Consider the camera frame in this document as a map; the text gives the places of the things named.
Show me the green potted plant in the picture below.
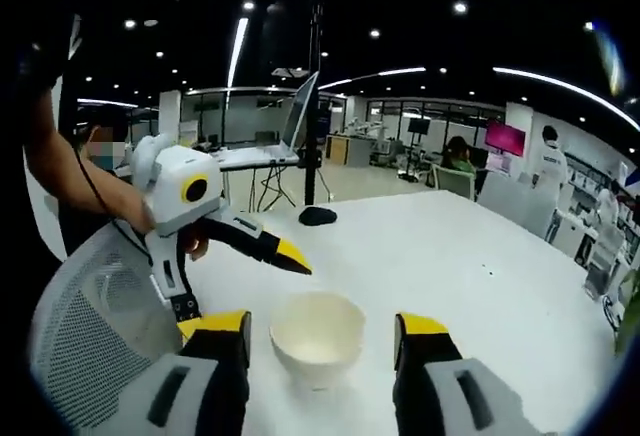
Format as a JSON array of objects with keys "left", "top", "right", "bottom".
[{"left": 613, "top": 269, "right": 640, "bottom": 355}]

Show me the curved ceiling light strip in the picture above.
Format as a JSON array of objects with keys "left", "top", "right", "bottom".
[{"left": 492, "top": 66, "right": 640, "bottom": 132}]

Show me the thin black cable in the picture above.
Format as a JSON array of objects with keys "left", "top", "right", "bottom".
[{"left": 73, "top": 147, "right": 152, "bottom": 263}]

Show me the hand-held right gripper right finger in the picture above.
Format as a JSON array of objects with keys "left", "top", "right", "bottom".
[{"left": 391, "top": 311, "right": 540, "bottom": 436}]

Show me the black tripod stand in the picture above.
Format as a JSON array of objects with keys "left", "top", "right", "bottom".
[{"left": 301, "top": 0, "right": 327, "bottom": 208}]

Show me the white mesh office chair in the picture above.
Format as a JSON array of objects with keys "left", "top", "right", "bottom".
[{"left": 28, "top": 219, "right": 202, "bottom": 408}]

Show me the person's left hand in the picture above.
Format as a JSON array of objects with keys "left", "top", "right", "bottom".
[{"left": 184, "top": 228, "right": 212, "bottom": 263}]

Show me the silver laptop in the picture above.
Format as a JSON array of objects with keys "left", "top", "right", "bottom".
[{"left": 218, "top": 70, "right": 322, "bottom": 168}]

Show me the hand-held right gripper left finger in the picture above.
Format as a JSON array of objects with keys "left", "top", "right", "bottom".
[{"left": 107, "top": 309, "right": 253, "bottom": 436}]

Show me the white table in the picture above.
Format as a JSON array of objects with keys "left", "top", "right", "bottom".
[{"left": 188, "top": 187, "right": 622, "bottom": 436}]

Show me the black computer mouse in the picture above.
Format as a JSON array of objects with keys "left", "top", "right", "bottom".
[{"left": 297, "top": 206, "right": 340, "bottom": 228}]

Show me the straight ceiling light strip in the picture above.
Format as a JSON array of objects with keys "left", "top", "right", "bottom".
[{"left": 227, "top": 16, "right": 250, "bottom": 88}]

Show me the person's black clothed torso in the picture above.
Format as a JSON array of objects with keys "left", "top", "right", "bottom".
[{"left": 0, "top": 5, "right": 81, "bottom": 262}]

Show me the white bowl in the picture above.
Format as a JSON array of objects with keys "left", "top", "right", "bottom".
[{"left": 269, "top": 291, "right": 367, "bottom": 392}]

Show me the pink display screen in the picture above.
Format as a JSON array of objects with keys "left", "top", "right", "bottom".
[{"left": 484, "top": 119, "right": 528, "bottom": 154}]

